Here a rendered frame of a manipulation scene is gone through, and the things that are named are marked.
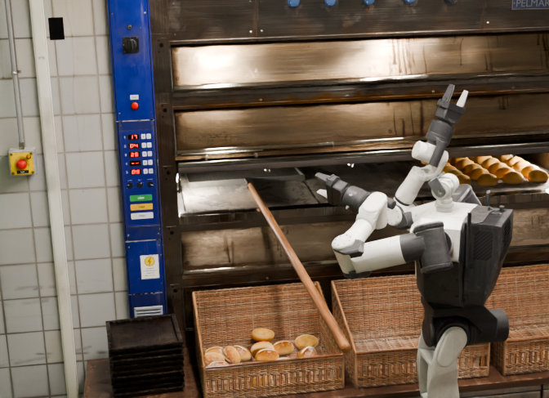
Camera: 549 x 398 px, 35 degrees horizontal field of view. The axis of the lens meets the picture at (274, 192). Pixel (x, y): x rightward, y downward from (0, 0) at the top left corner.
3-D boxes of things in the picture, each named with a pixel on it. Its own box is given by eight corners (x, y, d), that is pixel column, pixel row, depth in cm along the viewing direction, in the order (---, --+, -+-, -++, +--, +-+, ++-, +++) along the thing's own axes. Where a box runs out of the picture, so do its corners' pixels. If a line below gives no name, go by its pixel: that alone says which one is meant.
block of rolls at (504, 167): (412, 158, 456) (412, 147, 455) (501, 153, 463) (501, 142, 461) (453, 189, 398) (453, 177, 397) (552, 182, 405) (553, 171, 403)
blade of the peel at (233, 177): (305, 180, 419) (305, 174, 418) (189, 188, 409) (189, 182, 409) (290, 162, 453) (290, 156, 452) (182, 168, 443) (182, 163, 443)
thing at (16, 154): (12, 172, 352) (10, 147, 350) (37, 171, 354) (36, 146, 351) (10, 176, 345) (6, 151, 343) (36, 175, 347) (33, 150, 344)
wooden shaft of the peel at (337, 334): (351, 354, 244) (351, 344, 243) (341, 355, 244) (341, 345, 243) (253, 188, 406) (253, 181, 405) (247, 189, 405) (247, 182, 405)
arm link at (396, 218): (409, 234, 338) (457, 221, 322) (389, 238, 328) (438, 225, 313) (401, 204, 339) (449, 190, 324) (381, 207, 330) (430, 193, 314)
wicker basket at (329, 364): (193, 349, 382) (189, 290, 375) (319, 337, 391) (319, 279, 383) (203, 404, 336) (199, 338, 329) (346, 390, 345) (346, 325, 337)
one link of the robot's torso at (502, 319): (494, 332, 315) (497, 286, 310) (510, 347, 303) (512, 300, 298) (419, 339, 310) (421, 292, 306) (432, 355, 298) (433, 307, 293)
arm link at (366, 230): (359, 239, 302) (332, 275, 290) (350, 216, 297) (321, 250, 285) (386, 241, 295) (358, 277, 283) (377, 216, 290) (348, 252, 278)
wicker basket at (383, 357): (328, 337, 391) (328, 279, 384) (451, 327, 398) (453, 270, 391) (353, 390, 345) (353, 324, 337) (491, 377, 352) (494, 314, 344)
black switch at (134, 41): (123, 52, 343) (121, 24, 340) (139, 52, 344) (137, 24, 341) (122, 54, 340) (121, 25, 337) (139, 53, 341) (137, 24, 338)
